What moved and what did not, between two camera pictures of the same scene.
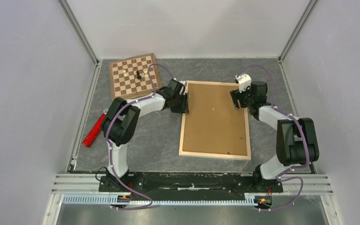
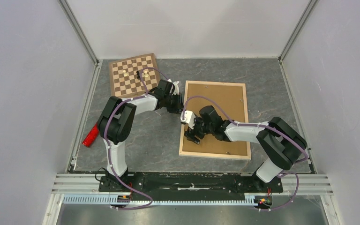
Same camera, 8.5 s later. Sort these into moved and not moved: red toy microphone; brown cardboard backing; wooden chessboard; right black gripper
Moved: right black gripper
Not moved: red toy microphone; wooden chessboard; brown cardboard backing
